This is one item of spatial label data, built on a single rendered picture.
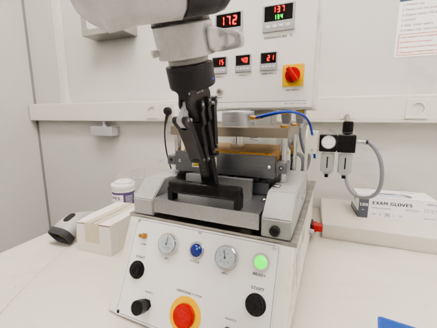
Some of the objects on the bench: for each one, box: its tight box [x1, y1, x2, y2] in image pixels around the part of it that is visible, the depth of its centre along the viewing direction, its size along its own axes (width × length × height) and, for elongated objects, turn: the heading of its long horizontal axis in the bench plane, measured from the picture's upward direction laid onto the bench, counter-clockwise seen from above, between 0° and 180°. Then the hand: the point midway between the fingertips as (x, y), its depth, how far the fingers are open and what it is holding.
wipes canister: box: [111, 178, 135, 204], centre depth 98 cm, size 9×9×15 cm
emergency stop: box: [173, 303, 195, 328], centre depth 45 cm, size 2×4×4 cm, turn 66°
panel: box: [115, 217, 282, 328], centre depth 46 cm, size 2×30×19 cm, turn 66°
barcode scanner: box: [47, 211, 95, 244], centre depth 86 cm, size 20×8×8 cm, turn 159°
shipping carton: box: [76, 202, 135, 256], centre depth 81 cm, size 19×13×9 cm
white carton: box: [351, 187, 437, 225], centre depth 90 cm, size 12×23×7 cm, turn 73°
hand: (209, 172), depth 50 cm, fingers closed
